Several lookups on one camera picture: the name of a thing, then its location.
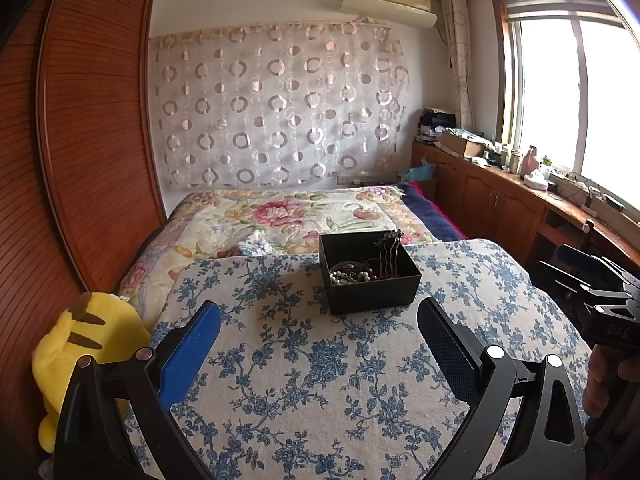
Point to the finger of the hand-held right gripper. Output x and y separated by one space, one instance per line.
610 330
575 256

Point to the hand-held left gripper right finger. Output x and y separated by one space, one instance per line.
450 355

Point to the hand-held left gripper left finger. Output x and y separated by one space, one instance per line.
190 350

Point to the black jewelry box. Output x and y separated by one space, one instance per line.
370 297

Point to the dark metal hair comb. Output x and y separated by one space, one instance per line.
389 255

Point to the person's right forearm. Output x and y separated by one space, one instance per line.
615 450

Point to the person's right hand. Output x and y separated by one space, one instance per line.
596 385

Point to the white power strip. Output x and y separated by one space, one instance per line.
590 195

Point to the tissue box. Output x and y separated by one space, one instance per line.
536 181

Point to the yellow plush toy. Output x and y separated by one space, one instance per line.
100 330

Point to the green lidded jar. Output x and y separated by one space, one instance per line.
547 162

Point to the pink figurine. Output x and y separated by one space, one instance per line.
531 160

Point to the long wooden cabinet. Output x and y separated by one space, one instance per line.
480 195

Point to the small crumpled floral cloth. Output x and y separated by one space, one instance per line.
255 245

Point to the blue floral bed cloth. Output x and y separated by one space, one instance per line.
325 385

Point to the navy blue blanket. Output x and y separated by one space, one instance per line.
425 210

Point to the cardboard box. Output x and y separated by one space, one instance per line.
462 145

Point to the window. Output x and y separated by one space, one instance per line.
575 95

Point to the pink floral quilt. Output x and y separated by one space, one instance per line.
280 215

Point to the blue plastic bag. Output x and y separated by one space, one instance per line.
417 170

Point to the pile of dark bags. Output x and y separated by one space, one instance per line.
436 125

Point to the beige window curtain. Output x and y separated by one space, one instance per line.
459 60

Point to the circle patterned sheer curtain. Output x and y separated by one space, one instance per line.
280 110

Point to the wall air conditioner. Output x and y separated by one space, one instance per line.
385 2

